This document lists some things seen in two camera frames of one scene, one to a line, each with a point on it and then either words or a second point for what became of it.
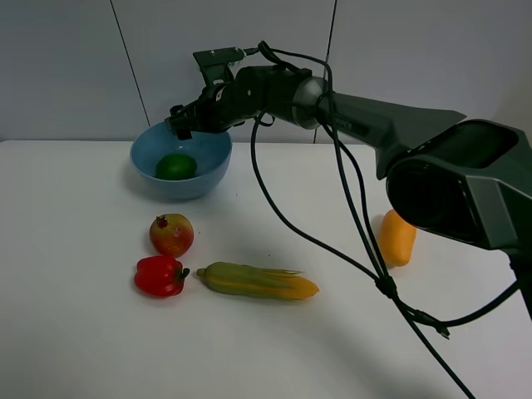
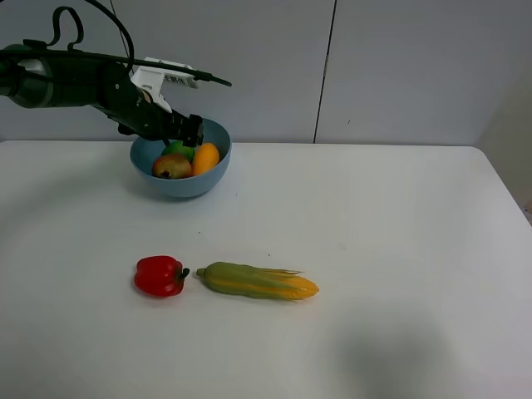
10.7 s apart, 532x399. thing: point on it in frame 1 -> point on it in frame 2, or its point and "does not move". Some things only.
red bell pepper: [160, 275] does not move
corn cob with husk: [247, 281] does not move
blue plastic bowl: [211, 151] does not move
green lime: [175, 166] -> [176, 147]
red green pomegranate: [171, 234] -> [171, 166]
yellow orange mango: [396, 238] -> [206, 157]
